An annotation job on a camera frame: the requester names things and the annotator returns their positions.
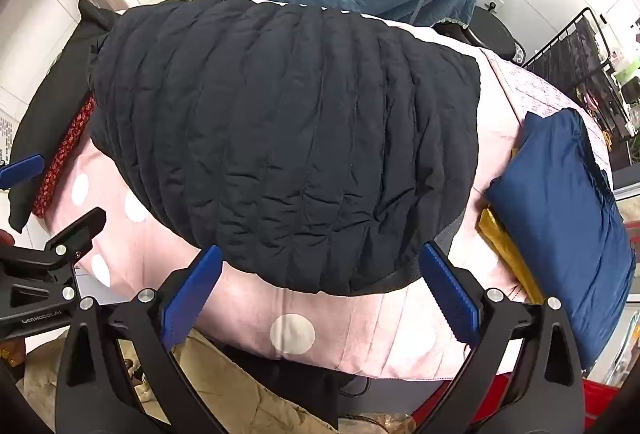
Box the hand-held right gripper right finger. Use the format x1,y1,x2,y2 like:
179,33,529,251
419,241,586,434

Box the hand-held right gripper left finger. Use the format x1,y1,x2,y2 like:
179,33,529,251
55,245,224,434

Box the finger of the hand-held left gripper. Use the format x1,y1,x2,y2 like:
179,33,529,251
0,208,107,311
0,155,46,191

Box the black quilted jacket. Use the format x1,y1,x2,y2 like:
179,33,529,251
87,0,482,297

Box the red floral cloth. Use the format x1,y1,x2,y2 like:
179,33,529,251
32,94,98,219

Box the black cloth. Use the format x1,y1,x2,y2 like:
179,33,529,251
9,0,121,235

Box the yellow cloth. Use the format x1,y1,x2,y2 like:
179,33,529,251
477,209,546,307

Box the pink polka dot bed sheet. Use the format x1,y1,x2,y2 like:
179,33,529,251
37,0,613,382

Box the beige cloth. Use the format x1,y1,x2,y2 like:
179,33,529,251
15,329,341,434

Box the navy blue folded garment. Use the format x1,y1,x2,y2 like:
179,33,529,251
485,108,637,370

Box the red bag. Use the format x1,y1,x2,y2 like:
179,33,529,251
495,371,626,434

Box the black metal rack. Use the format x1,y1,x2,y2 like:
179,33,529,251
522,8,640,175

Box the black round stool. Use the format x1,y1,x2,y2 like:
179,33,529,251
432,6,526,64

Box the black cable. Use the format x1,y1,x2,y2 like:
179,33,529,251
344,376,374,398

